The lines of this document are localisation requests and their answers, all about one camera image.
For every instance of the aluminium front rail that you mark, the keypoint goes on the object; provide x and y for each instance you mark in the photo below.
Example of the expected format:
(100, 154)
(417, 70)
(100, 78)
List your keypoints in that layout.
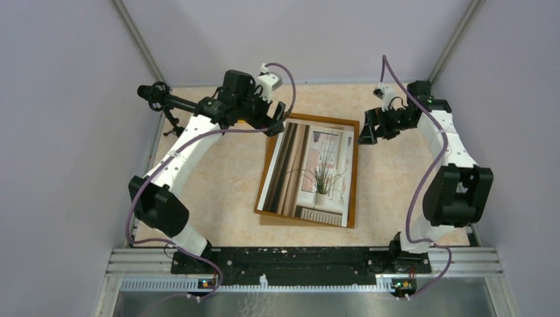
(464, 281)

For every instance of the black mini tripod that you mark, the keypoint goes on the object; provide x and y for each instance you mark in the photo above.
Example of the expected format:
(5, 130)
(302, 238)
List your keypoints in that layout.
(174, 122)

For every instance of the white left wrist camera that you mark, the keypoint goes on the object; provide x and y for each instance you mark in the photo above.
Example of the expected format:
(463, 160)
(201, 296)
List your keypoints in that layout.
(269, 82)

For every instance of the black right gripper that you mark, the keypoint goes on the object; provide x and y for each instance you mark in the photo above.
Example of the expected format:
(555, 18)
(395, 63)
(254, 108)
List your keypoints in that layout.
(372, 117)

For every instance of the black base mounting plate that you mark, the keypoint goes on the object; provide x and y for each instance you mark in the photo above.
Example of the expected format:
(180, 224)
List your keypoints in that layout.
(300, 266)

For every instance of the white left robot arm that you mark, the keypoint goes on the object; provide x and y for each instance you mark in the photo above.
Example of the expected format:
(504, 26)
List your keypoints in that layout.
(155, 196)

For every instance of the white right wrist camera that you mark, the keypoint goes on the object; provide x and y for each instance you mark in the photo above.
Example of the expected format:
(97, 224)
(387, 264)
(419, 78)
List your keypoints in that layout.
(385, 94)

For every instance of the black microphone orange tip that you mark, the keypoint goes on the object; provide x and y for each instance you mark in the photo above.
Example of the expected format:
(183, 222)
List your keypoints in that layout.
(159, 98)

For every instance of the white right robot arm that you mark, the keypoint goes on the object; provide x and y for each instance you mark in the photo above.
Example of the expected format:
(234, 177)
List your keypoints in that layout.
(458, 193)

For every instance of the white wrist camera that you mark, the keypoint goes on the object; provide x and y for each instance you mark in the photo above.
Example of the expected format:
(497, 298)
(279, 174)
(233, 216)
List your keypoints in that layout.
(269, 82)
(385, 94)

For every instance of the plant window photo print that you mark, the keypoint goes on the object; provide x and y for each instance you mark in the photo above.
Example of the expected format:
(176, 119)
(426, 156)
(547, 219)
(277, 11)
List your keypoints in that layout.
(310, 175)

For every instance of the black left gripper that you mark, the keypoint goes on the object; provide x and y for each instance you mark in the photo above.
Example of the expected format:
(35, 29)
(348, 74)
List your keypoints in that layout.
(263, 120)

